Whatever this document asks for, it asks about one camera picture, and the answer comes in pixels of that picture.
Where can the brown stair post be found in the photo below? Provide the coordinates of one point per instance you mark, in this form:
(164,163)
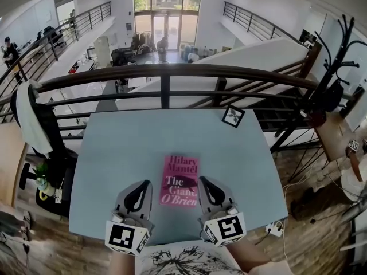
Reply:
(311,60)

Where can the black hanging bag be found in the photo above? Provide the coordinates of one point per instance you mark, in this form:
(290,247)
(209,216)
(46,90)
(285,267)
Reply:
(334,96)

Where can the person's right forearm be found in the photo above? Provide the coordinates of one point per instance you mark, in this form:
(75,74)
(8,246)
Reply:
(249,256)

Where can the black curved railing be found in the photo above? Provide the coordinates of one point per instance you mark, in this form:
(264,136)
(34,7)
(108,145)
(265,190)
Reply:
(183,69)

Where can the light wooden desk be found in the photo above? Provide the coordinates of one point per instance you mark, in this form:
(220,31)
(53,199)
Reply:
(10,159)

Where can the dark wooden side table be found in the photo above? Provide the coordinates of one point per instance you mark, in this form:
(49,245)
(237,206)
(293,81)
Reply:
(334,136)

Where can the white power strip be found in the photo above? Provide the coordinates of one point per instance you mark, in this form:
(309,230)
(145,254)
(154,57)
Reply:
(274,229)

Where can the white metal rack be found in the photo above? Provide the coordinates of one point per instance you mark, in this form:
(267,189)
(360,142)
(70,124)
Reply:
(357,233)

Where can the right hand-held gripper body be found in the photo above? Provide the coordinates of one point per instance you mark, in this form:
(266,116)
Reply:
(226,228)

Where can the black office chair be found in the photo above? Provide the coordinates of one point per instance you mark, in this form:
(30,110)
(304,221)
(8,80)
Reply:
(54,142)

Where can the potted plant in yellow mug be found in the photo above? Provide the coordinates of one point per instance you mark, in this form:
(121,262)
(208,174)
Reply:
(44,182)

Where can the black coat rack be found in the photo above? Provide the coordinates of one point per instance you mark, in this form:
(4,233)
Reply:
(324,79)

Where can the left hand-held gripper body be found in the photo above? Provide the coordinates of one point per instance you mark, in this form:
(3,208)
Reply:
(137,211)

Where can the person's white printed shirt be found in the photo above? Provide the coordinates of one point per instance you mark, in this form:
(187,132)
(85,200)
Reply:
(186,262)

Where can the long black mezzanine railing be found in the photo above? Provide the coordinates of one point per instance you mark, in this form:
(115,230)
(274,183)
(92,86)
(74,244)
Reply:
(71,24)

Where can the person's left forearm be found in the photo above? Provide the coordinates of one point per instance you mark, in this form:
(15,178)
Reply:
(120,263)

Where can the tall glass entrance window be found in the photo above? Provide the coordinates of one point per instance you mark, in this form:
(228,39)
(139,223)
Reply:
(167,10)

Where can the short black mezzanine railing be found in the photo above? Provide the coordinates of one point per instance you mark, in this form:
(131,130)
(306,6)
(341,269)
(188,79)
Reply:
(252,21)

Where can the pink paperback book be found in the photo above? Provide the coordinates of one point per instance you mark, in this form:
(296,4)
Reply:
(179,168)

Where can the black picture frame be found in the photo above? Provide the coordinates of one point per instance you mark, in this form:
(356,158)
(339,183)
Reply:
(233,116)

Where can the white cloth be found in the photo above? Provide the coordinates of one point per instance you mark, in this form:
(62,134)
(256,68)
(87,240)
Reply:
(33,119)

